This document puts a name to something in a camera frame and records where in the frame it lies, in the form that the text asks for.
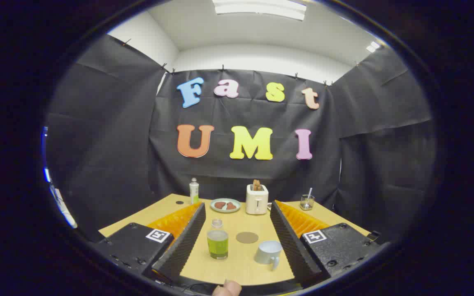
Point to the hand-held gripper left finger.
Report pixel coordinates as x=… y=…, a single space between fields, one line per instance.
x=183 y=246

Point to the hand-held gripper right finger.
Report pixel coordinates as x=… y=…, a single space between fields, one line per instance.
x=292 y=246

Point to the pale blue cup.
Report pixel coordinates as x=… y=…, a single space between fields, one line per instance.
x=266 y=251

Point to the clear green-label juice bottle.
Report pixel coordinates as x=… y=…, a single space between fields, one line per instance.
x=217 y=248

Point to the round brown coaster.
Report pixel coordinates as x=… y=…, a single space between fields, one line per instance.
x=247 y=237

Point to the tall white and green bottle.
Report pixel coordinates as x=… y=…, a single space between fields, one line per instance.
x=194 y=193

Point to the small glass jar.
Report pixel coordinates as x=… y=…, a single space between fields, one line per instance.
x=307 y=204

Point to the brown heart-shaped cookie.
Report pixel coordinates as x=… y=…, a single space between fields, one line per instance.
x=219 y=204
x=231 y=206

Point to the white straw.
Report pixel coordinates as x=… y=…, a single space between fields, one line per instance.
x=310 y=192

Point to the white toaster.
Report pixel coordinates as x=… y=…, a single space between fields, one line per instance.
x=256 y=202

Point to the wooden table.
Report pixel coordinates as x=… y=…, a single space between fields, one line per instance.
x=237 y=267

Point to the pale green plate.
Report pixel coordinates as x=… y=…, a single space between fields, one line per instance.
x=225 y=200

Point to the brown toast slice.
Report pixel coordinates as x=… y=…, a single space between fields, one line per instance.
x=256 y=185

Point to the small ceiling light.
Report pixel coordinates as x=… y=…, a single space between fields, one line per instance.
x=372 y=46

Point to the long ceiling light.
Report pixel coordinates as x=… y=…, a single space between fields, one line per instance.
x=261 y=9

